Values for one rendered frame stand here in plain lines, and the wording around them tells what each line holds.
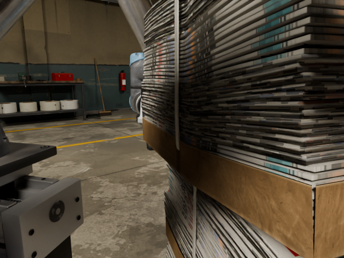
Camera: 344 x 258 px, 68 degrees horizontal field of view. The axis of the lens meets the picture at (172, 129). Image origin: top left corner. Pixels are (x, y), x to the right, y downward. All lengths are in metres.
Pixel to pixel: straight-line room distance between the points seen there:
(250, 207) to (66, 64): 6.77
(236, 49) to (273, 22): 0.04
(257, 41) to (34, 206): 0.36
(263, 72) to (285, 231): 0.10
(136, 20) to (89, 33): 6.50
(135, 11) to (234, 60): 0.49
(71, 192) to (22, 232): 0.10
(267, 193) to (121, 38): 7.39
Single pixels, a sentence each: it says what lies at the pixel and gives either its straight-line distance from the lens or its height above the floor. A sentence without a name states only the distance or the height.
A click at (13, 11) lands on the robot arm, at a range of 0.70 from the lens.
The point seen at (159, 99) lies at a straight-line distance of 0.38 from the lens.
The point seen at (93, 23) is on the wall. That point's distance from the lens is 7.26.
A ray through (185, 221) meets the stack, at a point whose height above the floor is 0.72.
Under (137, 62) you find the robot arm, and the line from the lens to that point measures 0.82.
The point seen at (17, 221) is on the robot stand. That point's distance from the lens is 0.42.
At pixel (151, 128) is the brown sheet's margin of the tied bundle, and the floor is 0.87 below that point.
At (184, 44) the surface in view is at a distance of 0.30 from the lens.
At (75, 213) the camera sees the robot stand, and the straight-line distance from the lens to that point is 0.51.
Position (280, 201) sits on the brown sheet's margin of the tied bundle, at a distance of 0.17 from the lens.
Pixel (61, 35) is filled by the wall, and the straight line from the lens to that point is 6.95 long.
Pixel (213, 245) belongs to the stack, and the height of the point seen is 0.75.
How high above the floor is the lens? 0.95
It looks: 11 degrees down
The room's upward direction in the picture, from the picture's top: straight up
